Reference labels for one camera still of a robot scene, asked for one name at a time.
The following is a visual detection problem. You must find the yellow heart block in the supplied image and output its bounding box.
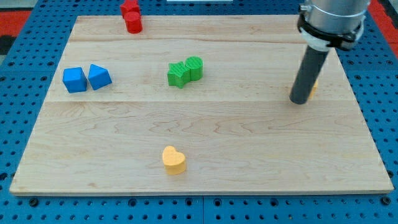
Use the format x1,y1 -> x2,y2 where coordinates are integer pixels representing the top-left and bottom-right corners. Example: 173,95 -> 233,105
162,146 -> 187,175

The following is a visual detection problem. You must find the light wooden board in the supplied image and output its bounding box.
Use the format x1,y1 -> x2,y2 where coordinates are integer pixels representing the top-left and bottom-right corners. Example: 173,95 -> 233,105
10,15 -> 394,196

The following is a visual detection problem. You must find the green cylinder block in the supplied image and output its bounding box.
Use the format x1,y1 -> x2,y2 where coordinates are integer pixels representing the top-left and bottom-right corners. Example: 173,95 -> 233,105
185,56 -> 203,81

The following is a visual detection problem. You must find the red block behind cylinder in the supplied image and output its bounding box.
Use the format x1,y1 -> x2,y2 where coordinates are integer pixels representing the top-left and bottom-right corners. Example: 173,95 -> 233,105
120,0 -> 141,17

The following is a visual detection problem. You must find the blue cube block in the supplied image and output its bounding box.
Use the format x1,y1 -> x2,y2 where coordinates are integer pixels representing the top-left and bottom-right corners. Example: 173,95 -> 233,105
62,67 -> 87,93

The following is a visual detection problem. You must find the green star block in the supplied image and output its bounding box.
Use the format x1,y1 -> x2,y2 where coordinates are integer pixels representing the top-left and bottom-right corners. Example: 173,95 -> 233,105
167,62 -> 190,88

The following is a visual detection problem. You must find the blue triangular prism block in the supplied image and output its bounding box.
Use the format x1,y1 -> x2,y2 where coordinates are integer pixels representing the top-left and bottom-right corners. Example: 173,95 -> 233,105
88,64 -> 112,90

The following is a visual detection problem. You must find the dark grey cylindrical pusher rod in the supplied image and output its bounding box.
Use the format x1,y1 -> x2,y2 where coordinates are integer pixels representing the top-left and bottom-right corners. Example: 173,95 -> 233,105
289,46 -> 328,105

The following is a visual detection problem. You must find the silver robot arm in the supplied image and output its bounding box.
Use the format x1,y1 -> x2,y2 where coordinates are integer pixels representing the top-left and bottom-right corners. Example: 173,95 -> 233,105
289,0 -> 370,105

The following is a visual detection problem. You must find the yellow hexagon block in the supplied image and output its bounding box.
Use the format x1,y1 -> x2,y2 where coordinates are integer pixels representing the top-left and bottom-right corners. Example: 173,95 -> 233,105
308,80 -> 318,100

